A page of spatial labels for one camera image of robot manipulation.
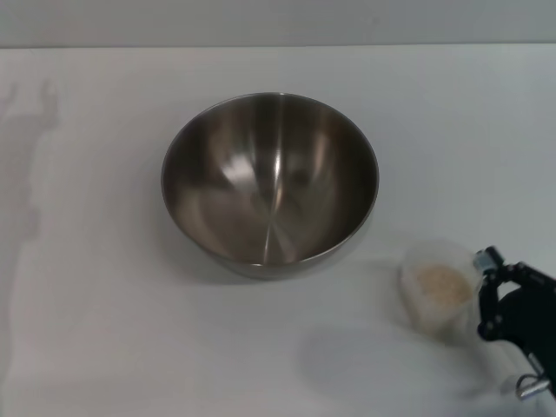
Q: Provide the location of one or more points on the uncooked white rice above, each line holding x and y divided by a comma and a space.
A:
443, 284

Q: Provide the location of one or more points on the silver knob on gripper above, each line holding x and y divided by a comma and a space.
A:
527, 388

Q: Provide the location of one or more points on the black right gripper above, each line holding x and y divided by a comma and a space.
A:
530, 321

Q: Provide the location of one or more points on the stainless steel mixing bowl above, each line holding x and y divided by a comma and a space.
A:
260, 187

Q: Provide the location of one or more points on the translucent plastic measuring cup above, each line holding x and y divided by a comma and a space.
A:
417, 299

